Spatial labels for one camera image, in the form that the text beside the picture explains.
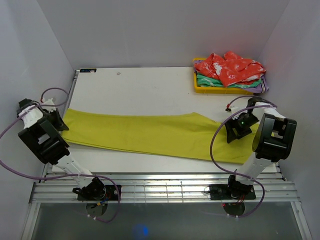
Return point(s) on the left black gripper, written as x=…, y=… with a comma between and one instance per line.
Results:
x=59, y=123

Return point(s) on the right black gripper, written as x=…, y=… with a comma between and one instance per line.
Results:
x=231, y=135

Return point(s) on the yellow-green trousers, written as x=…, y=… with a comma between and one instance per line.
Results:
x=191, y=136

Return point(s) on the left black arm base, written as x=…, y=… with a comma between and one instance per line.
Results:
x=111, y=193

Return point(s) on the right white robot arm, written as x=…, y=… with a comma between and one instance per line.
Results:
x=272, y=142

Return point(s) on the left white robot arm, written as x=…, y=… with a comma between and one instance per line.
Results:
x=42, y=135

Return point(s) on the purple striped garment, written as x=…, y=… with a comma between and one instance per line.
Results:
x=261, y=88

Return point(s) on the yellow plastic tray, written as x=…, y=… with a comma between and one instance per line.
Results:
x=221, y=90

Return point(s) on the blue label sticker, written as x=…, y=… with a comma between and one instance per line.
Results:
x=88, y=70

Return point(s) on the green folded garment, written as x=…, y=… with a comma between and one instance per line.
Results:
x=204, y=81

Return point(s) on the red white patterned garment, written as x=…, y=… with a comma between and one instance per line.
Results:
x=230, y=69

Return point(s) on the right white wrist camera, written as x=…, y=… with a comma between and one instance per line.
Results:
x=234, y=112

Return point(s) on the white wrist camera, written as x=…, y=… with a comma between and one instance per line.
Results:
x=234, y=112
x=49, y=105

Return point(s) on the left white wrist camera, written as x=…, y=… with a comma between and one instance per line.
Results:
x=49, y=105

